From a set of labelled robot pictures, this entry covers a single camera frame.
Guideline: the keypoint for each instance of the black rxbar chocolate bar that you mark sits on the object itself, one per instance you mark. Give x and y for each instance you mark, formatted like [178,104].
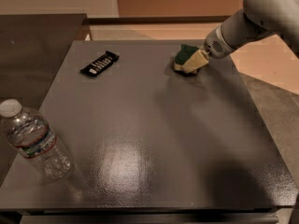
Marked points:
[98,66]

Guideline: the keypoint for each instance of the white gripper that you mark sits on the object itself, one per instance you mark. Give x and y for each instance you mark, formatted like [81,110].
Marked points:
[214,48]

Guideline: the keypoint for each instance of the clear plastic water bottle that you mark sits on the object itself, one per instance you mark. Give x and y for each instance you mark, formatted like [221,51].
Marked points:
[29,133]

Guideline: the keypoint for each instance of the green and yellow sponge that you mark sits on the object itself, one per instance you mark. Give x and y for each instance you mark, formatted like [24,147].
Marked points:
[181,62]

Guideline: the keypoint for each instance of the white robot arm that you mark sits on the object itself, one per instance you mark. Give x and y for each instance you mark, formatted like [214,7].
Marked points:
[256,20]

